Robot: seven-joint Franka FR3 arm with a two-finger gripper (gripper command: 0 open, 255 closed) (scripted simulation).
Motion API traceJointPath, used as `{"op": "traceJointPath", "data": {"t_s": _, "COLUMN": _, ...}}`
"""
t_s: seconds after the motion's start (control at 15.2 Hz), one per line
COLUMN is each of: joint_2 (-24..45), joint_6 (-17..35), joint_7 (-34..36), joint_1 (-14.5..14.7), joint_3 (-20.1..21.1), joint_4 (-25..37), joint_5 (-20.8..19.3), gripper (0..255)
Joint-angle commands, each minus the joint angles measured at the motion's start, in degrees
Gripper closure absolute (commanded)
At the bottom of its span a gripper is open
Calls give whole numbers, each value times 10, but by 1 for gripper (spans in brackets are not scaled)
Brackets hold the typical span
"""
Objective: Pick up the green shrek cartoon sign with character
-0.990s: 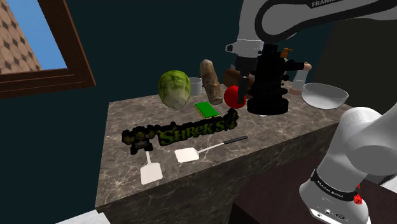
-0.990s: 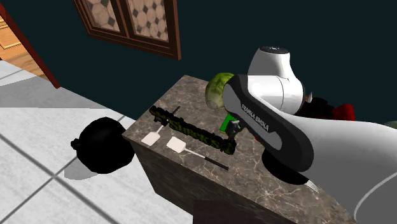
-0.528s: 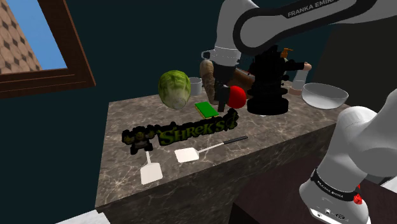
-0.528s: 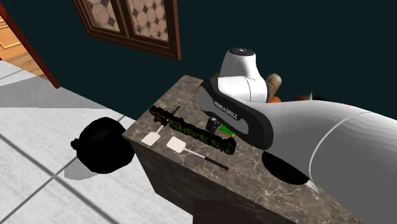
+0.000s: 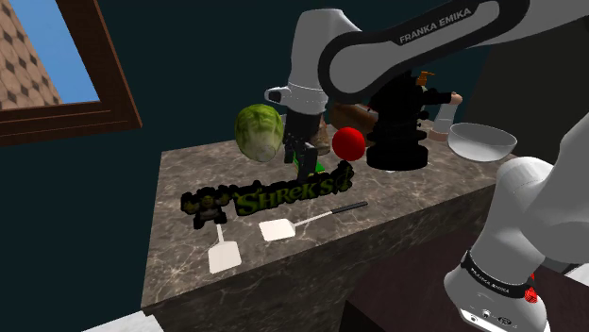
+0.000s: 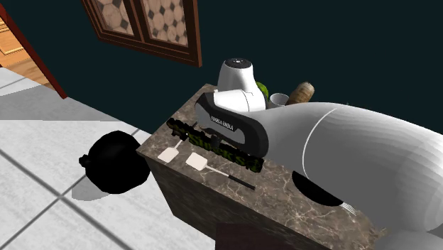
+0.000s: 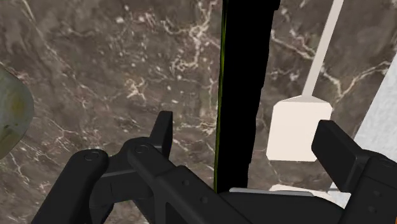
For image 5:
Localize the green ogre logo sign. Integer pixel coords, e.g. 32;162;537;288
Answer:
179;160;356;230

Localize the dark brown robot stand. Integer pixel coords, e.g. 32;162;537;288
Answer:
339;220;589;332

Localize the black clothed figure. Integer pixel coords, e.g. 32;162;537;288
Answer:
415;70;464;108

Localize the white spatula with black handle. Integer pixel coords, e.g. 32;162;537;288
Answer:
258;200;370;243

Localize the brown boot shaped object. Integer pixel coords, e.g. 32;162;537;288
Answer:
309;120;333;157

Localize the small bright green object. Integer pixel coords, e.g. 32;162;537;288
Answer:
291;150;327;176

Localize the brown rounded loaf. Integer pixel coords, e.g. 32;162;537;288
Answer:
328;102;379;144

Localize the green lettuce head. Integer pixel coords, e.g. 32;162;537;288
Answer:
233;103;285;163

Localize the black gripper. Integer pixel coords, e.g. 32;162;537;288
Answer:
283;108;322;184

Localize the brown framed window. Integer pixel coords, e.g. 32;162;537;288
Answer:
0;0;143;147

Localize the red ball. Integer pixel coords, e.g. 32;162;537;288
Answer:
331;126;367;162

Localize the pale cylinder with pink base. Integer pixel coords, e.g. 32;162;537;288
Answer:
429;103;457;143

